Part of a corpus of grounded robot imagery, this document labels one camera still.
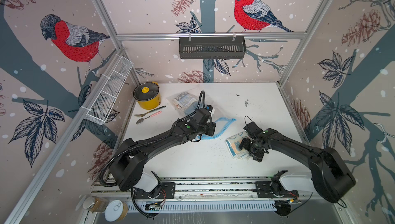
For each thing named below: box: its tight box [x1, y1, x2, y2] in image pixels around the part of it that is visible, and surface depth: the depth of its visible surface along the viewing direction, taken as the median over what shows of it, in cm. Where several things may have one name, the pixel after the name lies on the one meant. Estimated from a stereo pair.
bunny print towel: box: [224, 131, 254, 161], surface depth 88 cm
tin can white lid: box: [104, 199, 129, 222], surface depth 66 cm
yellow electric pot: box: [132, 81, 161, 110], surface depth 105 cm
